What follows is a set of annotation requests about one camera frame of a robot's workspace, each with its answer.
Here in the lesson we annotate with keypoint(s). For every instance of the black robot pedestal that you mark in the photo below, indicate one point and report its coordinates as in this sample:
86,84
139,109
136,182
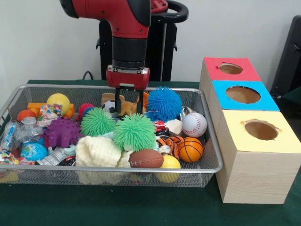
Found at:
170,58

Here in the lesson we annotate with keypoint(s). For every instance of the green spiky rubber ball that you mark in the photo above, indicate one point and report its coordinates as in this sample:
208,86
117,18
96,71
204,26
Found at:
98,122
134,131

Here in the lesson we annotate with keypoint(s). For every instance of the cream knitted cloth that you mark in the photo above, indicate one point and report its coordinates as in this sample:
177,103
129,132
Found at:
96,151

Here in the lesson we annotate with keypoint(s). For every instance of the green cloth side table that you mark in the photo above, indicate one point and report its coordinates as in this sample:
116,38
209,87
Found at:
295,93

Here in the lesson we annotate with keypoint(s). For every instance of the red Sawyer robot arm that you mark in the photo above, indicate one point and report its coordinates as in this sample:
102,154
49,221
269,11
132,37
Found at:
127,23

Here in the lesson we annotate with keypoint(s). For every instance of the blue spiky rubber ball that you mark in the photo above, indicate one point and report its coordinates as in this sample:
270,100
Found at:
164,103

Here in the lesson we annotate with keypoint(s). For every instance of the black and white soccer ball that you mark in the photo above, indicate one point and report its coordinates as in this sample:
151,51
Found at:
109,106

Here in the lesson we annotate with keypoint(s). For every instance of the purple knobbly ball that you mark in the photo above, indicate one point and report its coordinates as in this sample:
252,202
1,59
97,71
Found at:
62,133

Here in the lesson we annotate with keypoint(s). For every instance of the wooden three-hole box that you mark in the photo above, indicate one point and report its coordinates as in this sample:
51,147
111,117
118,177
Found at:
254,174

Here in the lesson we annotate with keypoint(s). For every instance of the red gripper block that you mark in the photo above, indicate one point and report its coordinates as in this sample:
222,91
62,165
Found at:
127,79

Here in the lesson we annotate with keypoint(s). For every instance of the orange basketball toy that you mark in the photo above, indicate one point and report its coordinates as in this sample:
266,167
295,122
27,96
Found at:
190,149

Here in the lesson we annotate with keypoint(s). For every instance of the dark green tablecloth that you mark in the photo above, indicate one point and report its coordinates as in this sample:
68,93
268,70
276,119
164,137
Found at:
117,207

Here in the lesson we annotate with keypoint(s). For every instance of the brown football toy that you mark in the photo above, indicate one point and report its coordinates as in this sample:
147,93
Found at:
145,159

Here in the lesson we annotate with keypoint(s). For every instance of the silver mesh bin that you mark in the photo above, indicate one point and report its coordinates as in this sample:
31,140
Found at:
188,176

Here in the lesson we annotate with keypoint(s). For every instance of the white baseball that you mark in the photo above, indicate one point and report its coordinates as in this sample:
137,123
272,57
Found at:
194,124

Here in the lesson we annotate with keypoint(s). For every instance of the yellow smooth ball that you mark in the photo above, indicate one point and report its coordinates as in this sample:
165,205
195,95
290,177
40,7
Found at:
170,163

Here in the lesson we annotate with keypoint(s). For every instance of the small plush monkey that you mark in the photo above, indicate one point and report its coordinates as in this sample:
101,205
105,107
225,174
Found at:
129,107

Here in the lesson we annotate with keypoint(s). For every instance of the black upright panel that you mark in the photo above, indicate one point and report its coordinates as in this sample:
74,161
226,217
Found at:
289,54

